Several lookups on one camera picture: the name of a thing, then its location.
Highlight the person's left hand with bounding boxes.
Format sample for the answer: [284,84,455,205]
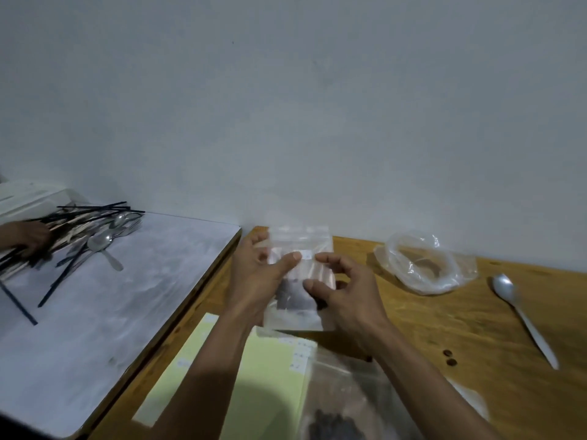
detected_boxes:
[224,231,303,324]

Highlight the person's right hand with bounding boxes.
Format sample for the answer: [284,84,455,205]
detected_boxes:
[302,252,391,354]

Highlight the small clear zip bag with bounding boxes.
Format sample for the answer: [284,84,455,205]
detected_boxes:
[263,225,338,333]

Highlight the person's left forearm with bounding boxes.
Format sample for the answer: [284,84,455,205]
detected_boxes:
[149,310,258,440]

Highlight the person's right forearm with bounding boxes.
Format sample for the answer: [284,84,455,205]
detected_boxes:
[366,321,503,440]

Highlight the dark beans in small bag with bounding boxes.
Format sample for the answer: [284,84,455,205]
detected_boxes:
[275,279,322,313]

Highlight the large clear plastic bag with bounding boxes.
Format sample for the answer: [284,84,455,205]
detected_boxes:
[297,341,490,440]

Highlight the pale yellow paper sheet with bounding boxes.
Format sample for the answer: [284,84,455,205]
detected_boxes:
[132,312,318,440]

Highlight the crumpled clear plastic bag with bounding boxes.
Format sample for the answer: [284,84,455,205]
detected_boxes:
[373,231,478,296]

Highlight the dark beans in large bag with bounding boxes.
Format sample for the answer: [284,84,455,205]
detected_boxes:
[307,409,370,440]

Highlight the silver metal spoon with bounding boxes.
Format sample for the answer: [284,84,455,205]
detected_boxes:
[492,273,560,371]
[87,233,125,272]

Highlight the pile of mixed cutlery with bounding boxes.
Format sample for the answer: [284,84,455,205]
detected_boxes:
[0,201,146,276]

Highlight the black chopstick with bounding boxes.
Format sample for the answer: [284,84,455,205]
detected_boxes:
[0,280,39,326]
[38,245,90,308]

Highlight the white box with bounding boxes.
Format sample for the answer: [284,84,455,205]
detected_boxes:
[0,180,89,222]

